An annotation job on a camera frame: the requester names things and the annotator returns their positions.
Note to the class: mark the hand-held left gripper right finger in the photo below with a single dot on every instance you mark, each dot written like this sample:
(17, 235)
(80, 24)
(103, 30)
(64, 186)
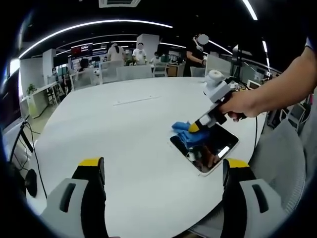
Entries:
(250, 198)

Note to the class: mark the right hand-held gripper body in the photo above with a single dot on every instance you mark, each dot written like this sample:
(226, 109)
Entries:
(218, 91)

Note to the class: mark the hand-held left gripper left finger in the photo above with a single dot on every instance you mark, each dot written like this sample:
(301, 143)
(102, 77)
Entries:
(74, 198)

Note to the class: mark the blue cleaning cloth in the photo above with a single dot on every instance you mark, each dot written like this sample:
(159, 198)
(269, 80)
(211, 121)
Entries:
(194, 137)

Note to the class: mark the black tablet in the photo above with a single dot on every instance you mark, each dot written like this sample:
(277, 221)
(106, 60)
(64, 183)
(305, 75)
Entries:
(223, 146)

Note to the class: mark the person's right hand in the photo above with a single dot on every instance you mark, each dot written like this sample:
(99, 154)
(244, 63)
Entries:
(241, 105)

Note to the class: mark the white partition board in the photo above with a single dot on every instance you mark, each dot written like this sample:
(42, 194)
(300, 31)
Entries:
(218, 63)

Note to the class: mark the white device with screens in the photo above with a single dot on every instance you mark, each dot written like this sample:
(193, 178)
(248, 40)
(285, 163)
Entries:
(253, 84)

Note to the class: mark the black computer mouse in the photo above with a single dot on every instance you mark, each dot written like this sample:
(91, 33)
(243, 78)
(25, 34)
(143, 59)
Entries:
(31, 183)

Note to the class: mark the grey mesh office chair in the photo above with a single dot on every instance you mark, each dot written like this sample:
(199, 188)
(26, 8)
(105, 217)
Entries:
(280, 158)

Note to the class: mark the small white mesh chair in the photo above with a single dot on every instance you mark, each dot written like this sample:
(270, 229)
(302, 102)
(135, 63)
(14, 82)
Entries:
(161, 69)

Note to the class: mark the grey laptop stand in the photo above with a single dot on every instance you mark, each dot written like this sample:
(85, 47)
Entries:
(22, 141)

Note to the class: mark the wide white mesh chair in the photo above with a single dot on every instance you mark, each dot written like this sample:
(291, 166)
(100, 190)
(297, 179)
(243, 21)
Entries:
(133, 73)

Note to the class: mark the straight ceiling light strip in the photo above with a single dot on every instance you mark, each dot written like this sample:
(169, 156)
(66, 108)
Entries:
(250, 9)

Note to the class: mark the white side desk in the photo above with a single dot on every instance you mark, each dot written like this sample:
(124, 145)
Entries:
(39, 99)

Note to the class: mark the dark computer monitor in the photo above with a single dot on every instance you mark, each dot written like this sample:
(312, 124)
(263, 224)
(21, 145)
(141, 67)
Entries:
(8, 104)

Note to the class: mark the green potted plant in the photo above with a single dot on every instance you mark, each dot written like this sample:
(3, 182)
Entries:
(31, 88)

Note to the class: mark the ceiling air vent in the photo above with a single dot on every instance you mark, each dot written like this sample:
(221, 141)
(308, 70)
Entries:
(119, 2)

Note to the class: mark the curved ceiling light strip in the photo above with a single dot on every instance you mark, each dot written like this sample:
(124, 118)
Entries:
(84, 26)

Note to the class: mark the wall display screen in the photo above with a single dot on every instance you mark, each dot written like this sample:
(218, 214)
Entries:
(81, 49)

